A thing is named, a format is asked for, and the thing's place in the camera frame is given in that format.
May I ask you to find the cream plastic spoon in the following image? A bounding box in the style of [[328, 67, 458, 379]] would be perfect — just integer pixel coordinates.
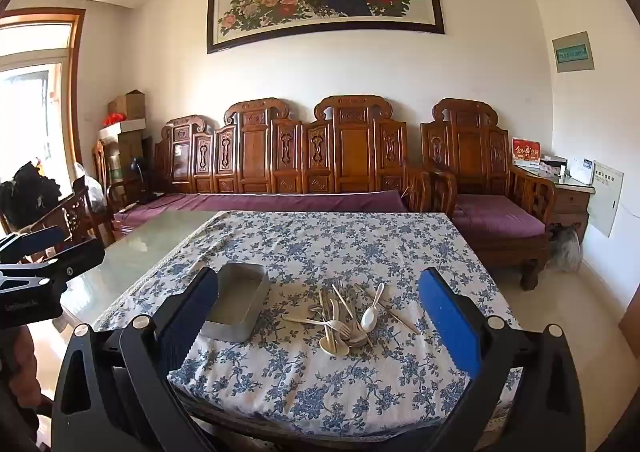
[[319, 299, 341, 355]]

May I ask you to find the grey wall box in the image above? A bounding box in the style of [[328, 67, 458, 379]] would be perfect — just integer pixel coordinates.
[[552, 31, 596, 73]]

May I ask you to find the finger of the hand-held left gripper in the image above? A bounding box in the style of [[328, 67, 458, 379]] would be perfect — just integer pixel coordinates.
[[0, 226, 67, 264], [30, 238, 107, 284]]

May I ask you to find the wooden framed window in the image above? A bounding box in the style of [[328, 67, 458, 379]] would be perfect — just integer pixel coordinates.
[[0, 8, 87, 195]]

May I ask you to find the white box with red items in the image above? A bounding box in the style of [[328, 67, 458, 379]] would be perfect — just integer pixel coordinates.
[[98, 113, 146, 141]]

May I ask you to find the grey furry animal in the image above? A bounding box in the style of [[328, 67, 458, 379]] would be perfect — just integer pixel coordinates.
[[547, 225, 584, 274]]

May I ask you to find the person's left forearm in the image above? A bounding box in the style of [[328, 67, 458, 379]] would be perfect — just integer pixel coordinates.
[[0, 325, 45, 439]]

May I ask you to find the carved wooden chair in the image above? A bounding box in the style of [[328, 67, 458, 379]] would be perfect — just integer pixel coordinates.
[[27, 186, 110, 255]]

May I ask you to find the blue floral tablecloth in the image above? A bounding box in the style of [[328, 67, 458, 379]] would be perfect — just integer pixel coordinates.
[[92, 211, 523, 435]]

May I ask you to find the white plastic spoon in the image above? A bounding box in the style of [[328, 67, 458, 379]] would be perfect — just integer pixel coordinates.
[[360, 282, 386, 334]]

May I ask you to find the purple armchair cushion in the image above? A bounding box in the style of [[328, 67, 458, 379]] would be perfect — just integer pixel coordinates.
[[452, 193, 547, 239]]

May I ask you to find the purple sofa cushion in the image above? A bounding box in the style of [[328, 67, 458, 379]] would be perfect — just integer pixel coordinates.
[[114, 191, 409, 233]]

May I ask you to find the white plastic bag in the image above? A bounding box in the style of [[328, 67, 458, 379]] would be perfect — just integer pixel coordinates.
[[74, 162, 107, 213]]

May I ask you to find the cream plastic fork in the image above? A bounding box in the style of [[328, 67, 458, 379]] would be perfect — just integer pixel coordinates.
[[281, 313, 356, 339], [332, 284, 367, 334]]

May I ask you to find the red gift box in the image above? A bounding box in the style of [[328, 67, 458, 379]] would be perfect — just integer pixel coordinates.
[[511, 138, 542, 168]]

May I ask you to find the white electrical panel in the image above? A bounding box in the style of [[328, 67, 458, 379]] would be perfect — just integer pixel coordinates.
[[586, 161, 625, 238]]

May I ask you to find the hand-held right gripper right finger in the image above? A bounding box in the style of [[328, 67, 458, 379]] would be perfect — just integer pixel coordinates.
[[419, 268, 587, 452]]

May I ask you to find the black desk lamp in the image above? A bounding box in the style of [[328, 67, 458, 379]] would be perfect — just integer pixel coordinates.
[[130, 157, 157, 206]]

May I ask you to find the carved wooden sofa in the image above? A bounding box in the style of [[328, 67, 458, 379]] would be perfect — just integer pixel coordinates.
[[114, 95, 434, 239]]

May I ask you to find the metal fork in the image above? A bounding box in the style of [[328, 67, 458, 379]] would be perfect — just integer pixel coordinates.
[[320, 276, 348, 318]]

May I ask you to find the rectangular metal tin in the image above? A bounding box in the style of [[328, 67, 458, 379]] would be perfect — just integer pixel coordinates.
[[202, 262, 270, 344]]

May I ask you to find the brown cardboard box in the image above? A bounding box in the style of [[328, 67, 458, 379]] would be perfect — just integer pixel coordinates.
[[107, 90, 146, 121]]

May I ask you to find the wooden chair with tall back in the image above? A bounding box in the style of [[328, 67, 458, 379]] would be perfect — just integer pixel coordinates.
[[91, 139, 142, 213]]

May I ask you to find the dark cloth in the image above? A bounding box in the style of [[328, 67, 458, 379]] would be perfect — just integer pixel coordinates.
[[0, 161, 62, 229]]

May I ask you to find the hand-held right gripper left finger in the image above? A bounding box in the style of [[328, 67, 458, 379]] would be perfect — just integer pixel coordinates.
[[51, 266, 221, 452]]

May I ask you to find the stack of cardboard boxes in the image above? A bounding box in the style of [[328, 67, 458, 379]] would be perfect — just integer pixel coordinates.
[[105, 132, 152, 193]]

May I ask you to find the carved wooden armchair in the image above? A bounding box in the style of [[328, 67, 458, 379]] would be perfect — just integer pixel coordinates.
[[420, 98, 557, 292]]

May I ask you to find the wooden side table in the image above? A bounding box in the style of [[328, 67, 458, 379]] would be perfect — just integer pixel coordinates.
[[549, 176, 596, 244]]

